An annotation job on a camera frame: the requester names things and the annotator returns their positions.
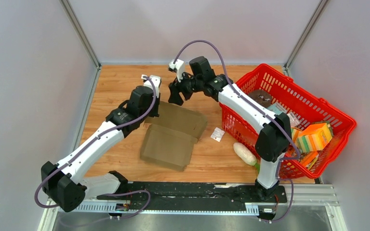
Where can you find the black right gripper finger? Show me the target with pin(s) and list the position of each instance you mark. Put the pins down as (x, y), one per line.
(175, 97)
(187, 95)

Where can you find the striped colourful sponge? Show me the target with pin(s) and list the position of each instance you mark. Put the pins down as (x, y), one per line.
(295, 132)

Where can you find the teal small box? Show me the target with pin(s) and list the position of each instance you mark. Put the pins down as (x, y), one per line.
(277, 109)

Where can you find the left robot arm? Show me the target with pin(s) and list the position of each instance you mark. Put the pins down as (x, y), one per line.
(65, 182)

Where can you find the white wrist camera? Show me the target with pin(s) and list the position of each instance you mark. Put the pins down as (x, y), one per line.
(177, 67)
(152, 82)

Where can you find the pink transparent packet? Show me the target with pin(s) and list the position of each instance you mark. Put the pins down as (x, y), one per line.
(294, 121)

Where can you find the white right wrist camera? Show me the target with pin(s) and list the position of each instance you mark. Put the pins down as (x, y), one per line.
(177, 67)

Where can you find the small white packet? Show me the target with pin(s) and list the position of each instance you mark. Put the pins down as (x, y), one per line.
(217, 134)

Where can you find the brown cardboard box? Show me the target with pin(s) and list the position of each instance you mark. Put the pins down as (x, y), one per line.
(170, 137)

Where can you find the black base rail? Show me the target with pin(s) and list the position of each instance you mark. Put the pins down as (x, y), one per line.
(197, 197)

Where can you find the red plastic basket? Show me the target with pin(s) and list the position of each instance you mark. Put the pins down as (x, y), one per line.
(308, 109)

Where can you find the brown round chocolate cake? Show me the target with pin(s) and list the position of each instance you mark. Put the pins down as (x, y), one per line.
(262, 97)

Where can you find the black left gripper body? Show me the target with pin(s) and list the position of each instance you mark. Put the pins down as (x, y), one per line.
(154, 110)

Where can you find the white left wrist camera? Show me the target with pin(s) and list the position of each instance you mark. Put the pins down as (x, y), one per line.
(152, 82)

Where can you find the orange sponge pack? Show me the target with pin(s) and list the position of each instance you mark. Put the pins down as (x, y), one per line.
(315, 137)

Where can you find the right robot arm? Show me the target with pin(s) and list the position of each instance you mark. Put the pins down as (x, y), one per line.
(274, 131)

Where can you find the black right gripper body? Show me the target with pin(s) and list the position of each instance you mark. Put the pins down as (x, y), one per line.
(188, 83)

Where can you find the orange snack bag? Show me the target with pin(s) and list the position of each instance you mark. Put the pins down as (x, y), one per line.
(308, 159)

